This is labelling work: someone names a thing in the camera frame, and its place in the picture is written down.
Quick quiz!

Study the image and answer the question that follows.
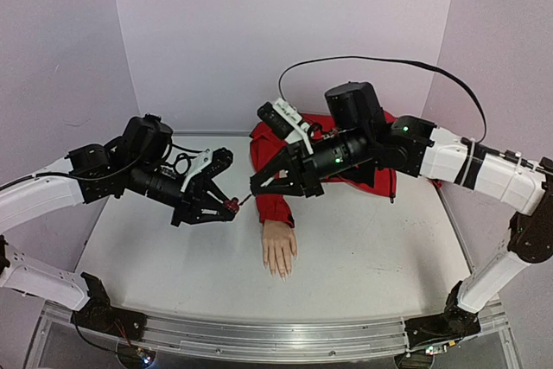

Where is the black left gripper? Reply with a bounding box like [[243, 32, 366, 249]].
[[129, 157, 238, 228]]

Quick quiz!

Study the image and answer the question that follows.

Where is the red nail polish bottle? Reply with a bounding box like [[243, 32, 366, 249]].
[[224, 197, 240, 214]]

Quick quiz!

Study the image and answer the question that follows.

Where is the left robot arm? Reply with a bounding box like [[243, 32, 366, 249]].
[[1, 114, 238, 332]]

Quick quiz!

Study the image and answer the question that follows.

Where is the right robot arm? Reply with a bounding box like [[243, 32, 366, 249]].
[[250, 82, 552, 314]]

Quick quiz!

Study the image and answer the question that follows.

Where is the red jacket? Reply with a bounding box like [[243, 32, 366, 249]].
[[249, 102, 442, 228]]

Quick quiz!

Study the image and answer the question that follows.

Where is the mannequin hand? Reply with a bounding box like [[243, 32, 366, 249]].
[[262, 220, 298, 281]]

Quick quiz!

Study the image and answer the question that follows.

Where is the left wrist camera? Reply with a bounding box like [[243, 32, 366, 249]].
[[181, 148, 233, 193]]

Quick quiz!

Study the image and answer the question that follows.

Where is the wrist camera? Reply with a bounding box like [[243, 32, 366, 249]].
[[257, 99, 322, 156], [181, 148, 233, 193]]

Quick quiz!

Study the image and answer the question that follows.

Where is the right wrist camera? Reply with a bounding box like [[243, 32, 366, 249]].
[[257, 99, 322, 156]]

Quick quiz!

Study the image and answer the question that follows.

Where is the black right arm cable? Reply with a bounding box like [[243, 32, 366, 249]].
[[277, 55, 489, 145]]

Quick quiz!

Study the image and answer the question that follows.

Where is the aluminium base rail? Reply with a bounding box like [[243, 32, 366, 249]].
[[24, 298, 521, 368]]

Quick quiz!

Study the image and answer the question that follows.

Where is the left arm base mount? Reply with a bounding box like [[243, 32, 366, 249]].
[[71, 272, 147, 341]]

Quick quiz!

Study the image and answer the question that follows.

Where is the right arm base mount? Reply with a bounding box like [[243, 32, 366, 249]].
[[404, 293, 481, 351]]

